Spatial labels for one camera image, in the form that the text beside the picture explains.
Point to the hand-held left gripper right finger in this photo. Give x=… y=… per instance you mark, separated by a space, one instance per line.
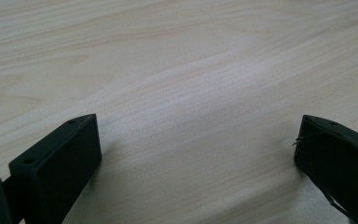
x=338 y=161

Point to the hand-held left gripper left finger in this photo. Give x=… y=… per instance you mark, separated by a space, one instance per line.
x=59 y=168

